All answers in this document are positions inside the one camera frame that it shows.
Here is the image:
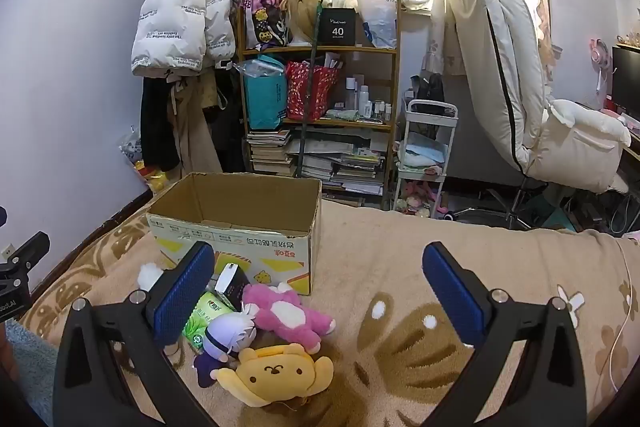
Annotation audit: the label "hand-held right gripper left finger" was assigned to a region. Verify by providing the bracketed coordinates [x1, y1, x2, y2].
[52, 241, 216, 427]

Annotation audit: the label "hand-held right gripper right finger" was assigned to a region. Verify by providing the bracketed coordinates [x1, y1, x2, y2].
[421, 242, 588, 427]

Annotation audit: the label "green tissue pack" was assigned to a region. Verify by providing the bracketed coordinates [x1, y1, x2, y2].
[181, 291, 236, 354]

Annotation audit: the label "white plush toy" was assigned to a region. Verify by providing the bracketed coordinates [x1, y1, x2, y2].
[136, 262, 166, 293]

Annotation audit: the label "white-haired purple plush doll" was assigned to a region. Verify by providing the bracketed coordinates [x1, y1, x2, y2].
[194, 311, 258, 389]

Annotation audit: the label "printed cardboard box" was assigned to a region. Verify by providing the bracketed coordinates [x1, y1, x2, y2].
[146, 172, 323, 297]

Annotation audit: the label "pink plush toy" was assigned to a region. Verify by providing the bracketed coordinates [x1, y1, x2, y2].
[242, 282, 337, 354]

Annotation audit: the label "yellow plush toy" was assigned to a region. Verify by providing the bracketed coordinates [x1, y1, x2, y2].
[216, 342, 335, 409]

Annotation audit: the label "small black box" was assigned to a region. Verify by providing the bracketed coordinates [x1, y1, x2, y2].
[214, 263, 251, 312]

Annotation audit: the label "bag of yellow toys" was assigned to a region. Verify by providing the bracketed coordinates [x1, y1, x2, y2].
[119, 127, 168, 195]

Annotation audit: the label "white rolling cart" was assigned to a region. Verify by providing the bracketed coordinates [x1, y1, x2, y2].
[392, 99, 458, 215]

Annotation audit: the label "beige hanging pants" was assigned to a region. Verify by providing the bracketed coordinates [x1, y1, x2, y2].
[167, 72, 223, 175]

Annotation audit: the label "stack of books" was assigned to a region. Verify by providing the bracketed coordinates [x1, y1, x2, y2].
[247, 129, 386, 198]

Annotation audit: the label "black hanging garment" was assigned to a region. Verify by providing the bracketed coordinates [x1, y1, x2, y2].
[140, 77, 181, 172]

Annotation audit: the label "black backpack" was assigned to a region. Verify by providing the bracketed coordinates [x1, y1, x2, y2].
[411, 73, 446, 115]

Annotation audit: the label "teal paper bag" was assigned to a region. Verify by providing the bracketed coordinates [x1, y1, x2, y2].
[243, 54, 288, 130]

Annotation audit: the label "row of cosmetic bottles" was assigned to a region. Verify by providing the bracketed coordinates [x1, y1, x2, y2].
[345, 77, 393, 120]

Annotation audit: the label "green pole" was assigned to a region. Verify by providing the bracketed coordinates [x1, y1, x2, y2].
[295, 0, 326, 178]

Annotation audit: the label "red patterned gift bag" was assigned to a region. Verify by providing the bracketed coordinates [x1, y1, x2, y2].
[286, 61, 338, 120]

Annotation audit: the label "clear plastic bag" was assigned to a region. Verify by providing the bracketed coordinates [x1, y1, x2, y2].
[232, 59, 286, 80]

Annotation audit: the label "white office chair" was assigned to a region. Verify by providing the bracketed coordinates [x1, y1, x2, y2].
[444, 0, 632, 228]

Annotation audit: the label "wooden shelf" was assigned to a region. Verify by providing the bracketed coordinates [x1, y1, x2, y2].
[237, 0, 401, 210]

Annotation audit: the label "black monitor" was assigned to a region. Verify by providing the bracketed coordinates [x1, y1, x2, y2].
[611, 46, 640, 118]

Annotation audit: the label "pink desk fan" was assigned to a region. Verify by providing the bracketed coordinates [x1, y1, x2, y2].
[590, 38, 612, 95]

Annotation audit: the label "patterned tote bag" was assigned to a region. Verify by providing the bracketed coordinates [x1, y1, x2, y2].
[241, 0, 293, 49]

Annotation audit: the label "black gift box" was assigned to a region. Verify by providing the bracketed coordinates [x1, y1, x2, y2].
[316, 8, 357, 46]

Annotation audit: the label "white plastic bag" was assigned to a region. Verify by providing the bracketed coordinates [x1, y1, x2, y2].
[354, 0, 398, 49]

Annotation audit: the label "blonde wig head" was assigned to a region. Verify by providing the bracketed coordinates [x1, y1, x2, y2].
[282, 0, 326, 48]

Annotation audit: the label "white cable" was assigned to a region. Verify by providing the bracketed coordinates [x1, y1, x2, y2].
[602, 237, 640, 393]

